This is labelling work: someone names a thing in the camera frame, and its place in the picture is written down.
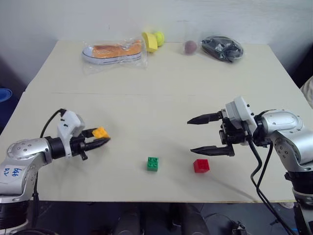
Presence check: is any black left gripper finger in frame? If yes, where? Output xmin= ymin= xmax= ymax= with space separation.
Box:
xmin=81 ymin=127 xmax=98 ymax=138
xmin=85 ymin=137 xmax=112 ymax=151

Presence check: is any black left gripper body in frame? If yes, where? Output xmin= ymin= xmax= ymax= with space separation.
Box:
xmin=70 ymin=136 xmax=90 ymax=162

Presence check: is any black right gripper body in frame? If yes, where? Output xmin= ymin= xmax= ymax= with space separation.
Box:
xmin=218 ymin=109 xmax=249 ymax=147

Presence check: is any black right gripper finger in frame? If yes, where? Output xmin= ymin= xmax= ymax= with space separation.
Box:
xmin=187 ymin=112 xmax=223 ymax=126
xmin=190 ymin=144 xmax=236 ymax=158

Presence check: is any yellow toy brick cube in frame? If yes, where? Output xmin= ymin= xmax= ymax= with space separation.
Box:
xmin=91 ymin=126 xmax=109 ymax=140

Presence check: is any red toy brick cube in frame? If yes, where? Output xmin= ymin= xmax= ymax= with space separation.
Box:
xmin=193 ymin=158 xmax=211 ymax=174

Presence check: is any green toy brick cube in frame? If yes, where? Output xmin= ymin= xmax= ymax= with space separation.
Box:
xmin=146 ymin=156 xmax=161 ymax=173

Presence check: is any bag of black parts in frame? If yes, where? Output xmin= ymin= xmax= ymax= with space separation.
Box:
xmin=200 ymin=35 xmax=245 ymax=64

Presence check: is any dark purple ball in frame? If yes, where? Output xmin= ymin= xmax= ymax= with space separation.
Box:
xmin=184 ymin=40 xmax=198 ymax=55

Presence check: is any orange canvas shoe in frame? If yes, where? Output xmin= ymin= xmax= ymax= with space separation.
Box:
xmin=81 ymin=40 xmax=143 ymax=66

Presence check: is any clear plastic shoe bag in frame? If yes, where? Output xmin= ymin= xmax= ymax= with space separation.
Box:
xmin=81 ymin=36 xmax=149 ymax=76

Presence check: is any beige cloth bundle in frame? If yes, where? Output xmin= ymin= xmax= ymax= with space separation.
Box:
xmin=300 ymin=75 xmax=313 ymax=110

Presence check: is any blue round container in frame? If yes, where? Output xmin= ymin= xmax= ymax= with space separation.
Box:
xmin=0 ymin=88 xmax=13 ymax=104

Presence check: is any yellow-green tennis ball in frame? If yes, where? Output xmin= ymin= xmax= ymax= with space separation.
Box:
xmin=154 ymin=31 xmax=165 ymax=47

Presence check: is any yellow cup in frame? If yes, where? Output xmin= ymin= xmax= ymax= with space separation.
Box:
xmin=142 ymin=31 xmax=160 ymax=54

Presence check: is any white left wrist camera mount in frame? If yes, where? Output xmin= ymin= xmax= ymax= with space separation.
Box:
xmin=57 ymin=110 xmax=86 ymax=157

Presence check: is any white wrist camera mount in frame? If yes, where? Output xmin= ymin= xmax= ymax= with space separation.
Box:
xmin=225 ymin=95 xmax=258 ymax=146
xmin=57 ymin=110 xmax=86 ymax=157

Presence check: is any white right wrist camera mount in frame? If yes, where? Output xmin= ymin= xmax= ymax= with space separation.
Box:
xmin=225 ymin=95 xmax=258 ymax=146

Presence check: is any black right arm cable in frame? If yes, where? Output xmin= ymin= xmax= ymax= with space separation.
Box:
xmin=243 ymin=109 xmax=300 ymax=235

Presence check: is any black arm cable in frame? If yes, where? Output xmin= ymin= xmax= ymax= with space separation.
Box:
xmin=243 ymin=109 xmax=300 ymax=235
xmin=31 ymin=108 xmax=68 ymax=230

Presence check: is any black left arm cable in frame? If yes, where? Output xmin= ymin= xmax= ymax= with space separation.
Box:
xmin=31 ymin=108 xmax=68 ymax=230

